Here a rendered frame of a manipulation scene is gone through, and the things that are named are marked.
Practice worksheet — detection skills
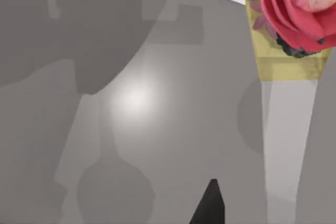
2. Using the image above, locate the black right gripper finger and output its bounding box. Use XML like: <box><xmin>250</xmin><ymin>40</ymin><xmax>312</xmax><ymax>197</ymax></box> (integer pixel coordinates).
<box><xmin>188</xmin><ymin>178</ymin><xmax>226</xmax><ymax>224</ymax></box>

